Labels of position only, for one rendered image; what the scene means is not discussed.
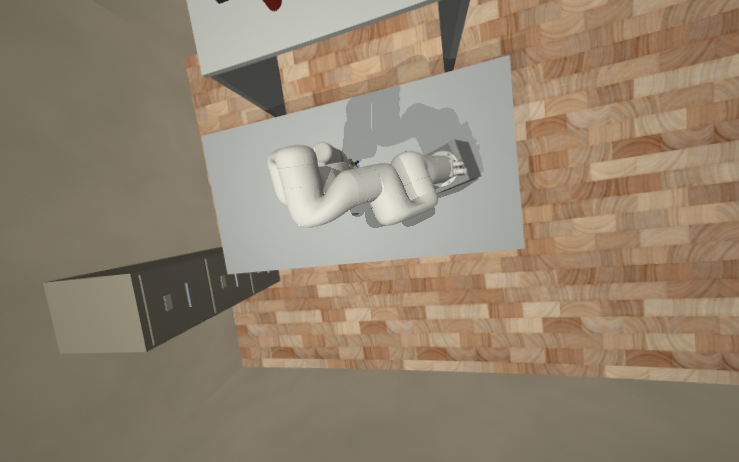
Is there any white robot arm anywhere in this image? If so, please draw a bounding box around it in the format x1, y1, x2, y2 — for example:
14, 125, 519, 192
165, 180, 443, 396
267, 142, 467, 228

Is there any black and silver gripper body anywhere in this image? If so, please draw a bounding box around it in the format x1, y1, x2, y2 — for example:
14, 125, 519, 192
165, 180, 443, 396
338, 149, 354, 169

